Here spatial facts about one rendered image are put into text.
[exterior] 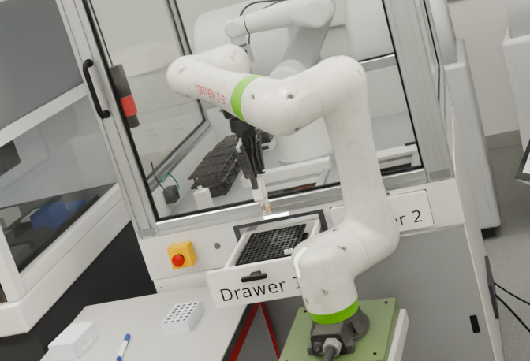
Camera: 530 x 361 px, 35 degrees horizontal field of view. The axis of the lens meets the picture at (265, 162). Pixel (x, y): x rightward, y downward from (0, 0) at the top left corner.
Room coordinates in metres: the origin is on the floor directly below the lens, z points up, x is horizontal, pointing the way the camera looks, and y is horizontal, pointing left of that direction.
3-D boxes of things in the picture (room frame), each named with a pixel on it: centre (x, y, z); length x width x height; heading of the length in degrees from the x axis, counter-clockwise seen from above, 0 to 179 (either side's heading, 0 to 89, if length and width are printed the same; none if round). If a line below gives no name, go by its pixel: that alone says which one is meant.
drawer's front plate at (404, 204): (2.34, -0.29, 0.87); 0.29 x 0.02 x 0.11; 74
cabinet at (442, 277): (2.87, -0.16, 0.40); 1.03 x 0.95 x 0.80; 74
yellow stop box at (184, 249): (2.50, 0.34, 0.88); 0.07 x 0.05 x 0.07; 74
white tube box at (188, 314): (2.25, 0.36, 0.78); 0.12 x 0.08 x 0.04; 160
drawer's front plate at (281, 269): (2.12, 0.10, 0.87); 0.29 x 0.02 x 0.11; 74
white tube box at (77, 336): (2.29, 0.69, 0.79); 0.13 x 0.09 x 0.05; 156
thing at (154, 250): (2.88, -0.16, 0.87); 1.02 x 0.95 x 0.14; 74
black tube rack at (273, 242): (2.31, 0.05, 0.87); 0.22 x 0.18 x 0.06; 164
